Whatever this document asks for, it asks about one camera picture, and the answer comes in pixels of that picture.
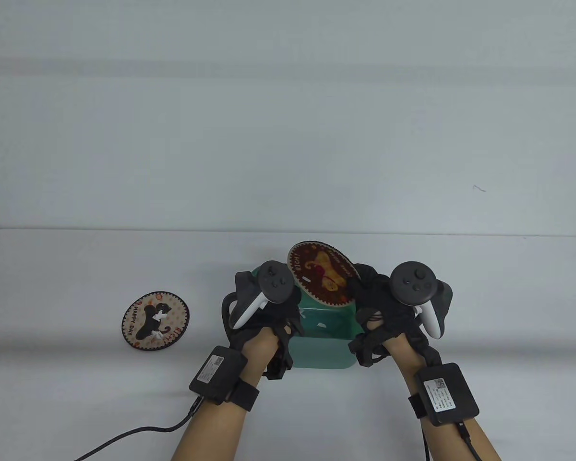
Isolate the person's left hand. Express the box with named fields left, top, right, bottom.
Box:
left=228, top=269, right=305, bottom=380

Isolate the person's right hand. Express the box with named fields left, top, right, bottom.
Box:
left=348, top=263, right=442, bottom=369

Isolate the brown coaster with yellow dog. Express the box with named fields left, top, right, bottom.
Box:
left=287, top=242, right=360, bottom=306

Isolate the beige coaster with black dog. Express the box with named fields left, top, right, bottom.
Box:
left=121, top=291, right=190, bottom=350

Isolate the person's right forearm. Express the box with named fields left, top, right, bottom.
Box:
left=384, top=336, right=502, bottom=461

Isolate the person's left forearm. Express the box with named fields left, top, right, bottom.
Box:
left=170, top=331, right=279, bottom=461

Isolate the black and white left controller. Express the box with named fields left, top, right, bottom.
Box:
left=221, top=261, right=294, bottom=332

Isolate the black and white controller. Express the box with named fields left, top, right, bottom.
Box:
left=389, top=261, right=454, bottom=339
left=221, top=261, right=294, bottom=332

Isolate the black and white right controller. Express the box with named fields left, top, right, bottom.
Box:
left=389, top=261, right=454, bottom=339

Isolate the green plastic bin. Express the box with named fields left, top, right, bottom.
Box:
left=250, top=267, right=365, bottom=371

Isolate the black left wrist sensor box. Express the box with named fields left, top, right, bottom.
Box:
left=189, top=346, right=249, bottom=405

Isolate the black wrist sensor box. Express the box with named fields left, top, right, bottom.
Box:
left=415, top=364, right=480, bottom=425
left=189, top=346, right=249, bottom=405

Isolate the black right wrist sensor box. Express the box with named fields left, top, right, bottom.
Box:
left=415, top=364, right=480, bottom=425

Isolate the black left wrist strap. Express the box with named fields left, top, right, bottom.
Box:
left=226, top=379, right=261, bottom=412

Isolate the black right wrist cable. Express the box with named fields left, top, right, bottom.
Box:
left=458, top=420, right=483, bottom=461

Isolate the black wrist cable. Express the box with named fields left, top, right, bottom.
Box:
left=458, top=420, right=483, bottom=461
left=74, top=399, right=204, bottom=461

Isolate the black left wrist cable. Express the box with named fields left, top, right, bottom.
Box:
left=74, top=399, right=204, bottom=461

